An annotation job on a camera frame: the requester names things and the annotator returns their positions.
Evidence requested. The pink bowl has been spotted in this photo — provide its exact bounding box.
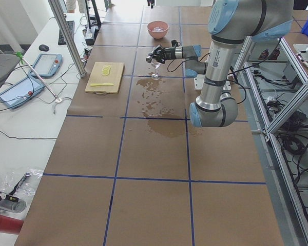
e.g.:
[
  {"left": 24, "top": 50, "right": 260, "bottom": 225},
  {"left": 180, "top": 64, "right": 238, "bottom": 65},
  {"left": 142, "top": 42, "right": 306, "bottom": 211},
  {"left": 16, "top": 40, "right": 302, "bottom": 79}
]
[{"left": 147, "top": 20, "right": 169, "bottom": 39}]

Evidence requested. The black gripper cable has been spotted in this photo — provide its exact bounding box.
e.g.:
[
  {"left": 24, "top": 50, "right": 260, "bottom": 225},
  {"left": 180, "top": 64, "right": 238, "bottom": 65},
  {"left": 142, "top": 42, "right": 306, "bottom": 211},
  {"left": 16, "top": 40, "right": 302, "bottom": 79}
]
[{"left": 167, "top": 52, "right": 211, "bottom": 73}]

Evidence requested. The red bottle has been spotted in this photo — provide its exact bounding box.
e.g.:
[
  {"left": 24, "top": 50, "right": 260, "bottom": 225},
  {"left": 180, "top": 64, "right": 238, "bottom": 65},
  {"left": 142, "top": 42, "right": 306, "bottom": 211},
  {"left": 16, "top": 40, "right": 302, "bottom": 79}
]
[{"left": 0, "top": 215, "right": 24, "bottom": 235}]

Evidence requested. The black keyboard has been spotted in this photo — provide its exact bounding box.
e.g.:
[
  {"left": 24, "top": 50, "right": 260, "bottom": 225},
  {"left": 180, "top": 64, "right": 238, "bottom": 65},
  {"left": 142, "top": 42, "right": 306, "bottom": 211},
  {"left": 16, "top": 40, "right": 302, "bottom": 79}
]
[{"left": 57, "top": 20, "right": 75, "bottom": 46}]

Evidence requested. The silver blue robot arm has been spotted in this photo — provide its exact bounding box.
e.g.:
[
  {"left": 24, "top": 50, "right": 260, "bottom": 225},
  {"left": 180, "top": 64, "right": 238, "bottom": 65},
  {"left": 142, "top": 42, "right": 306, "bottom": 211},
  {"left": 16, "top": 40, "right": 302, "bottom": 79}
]
[{"left": 146, "top": 1, "right": 294, "bottom": 127}]

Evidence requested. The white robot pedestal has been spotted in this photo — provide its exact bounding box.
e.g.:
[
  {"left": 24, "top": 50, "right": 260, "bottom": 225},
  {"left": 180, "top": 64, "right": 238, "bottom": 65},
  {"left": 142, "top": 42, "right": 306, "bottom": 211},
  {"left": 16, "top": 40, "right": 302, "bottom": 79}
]
[{"left": 194, "top": 74, "right": 232, "bottom": 91}]

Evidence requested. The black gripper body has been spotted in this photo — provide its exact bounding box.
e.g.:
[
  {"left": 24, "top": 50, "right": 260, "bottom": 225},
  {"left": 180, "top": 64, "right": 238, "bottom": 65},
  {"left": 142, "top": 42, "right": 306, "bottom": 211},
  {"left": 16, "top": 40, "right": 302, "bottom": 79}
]
[{"left": 159, "top": 39, "right": 180, "bottom": 60}]

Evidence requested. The steel cocktail jigger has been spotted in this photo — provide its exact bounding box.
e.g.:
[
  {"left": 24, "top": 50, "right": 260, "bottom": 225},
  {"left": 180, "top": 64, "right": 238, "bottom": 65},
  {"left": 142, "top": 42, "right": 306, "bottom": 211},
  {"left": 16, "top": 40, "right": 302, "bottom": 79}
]
[{"left": 145, "top": 55, "right": 156, "bottom": 63}]

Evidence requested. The yellow plastic knife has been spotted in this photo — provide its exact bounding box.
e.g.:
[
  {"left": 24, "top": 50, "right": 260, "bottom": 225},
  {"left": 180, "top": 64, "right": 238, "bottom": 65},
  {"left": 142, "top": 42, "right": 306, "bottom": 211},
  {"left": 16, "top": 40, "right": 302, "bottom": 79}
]
[{"left": 90, "top": 83, "right": 114, "bottom": 87}]

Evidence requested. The clear wine glass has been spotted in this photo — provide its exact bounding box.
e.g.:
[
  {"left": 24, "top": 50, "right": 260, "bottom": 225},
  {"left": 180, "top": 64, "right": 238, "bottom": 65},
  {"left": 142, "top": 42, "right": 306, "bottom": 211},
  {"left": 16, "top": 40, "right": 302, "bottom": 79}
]
[{"left": 151, "top": 59, "right": 161, "bottom": 80}]

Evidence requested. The bamboo cutting board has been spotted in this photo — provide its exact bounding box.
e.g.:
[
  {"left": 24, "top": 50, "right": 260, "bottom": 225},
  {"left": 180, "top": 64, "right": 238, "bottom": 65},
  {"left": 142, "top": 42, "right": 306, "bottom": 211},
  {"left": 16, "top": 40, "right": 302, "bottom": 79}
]
[{"left": 85, "top": 62, "right": 124, "bottom": 94}]

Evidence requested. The black computer mouse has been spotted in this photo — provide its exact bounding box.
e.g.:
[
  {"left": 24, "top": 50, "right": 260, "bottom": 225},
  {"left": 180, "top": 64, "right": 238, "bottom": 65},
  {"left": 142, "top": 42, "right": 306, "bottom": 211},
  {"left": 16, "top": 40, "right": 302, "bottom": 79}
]
[{"left": 38, "top": 44, "right": 49, "bottom": 52}]

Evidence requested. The blue teach pendant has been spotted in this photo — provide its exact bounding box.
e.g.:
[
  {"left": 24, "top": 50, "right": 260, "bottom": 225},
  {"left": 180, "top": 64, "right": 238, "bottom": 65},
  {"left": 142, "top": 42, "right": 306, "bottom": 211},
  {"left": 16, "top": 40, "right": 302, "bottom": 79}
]
[
  {"left": 32, "top": 54, "right": 63, "bottom": 78},
  {"left": 0, "top": 76, "right": 45, "bottom": 109}
]

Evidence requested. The aluminium frame post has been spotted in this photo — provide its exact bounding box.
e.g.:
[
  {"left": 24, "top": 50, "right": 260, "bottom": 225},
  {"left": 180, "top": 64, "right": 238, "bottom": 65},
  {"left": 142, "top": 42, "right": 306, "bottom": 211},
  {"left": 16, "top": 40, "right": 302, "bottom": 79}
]
[{"left": 48, "top": 0, "right": 86, "bottom": 78}]

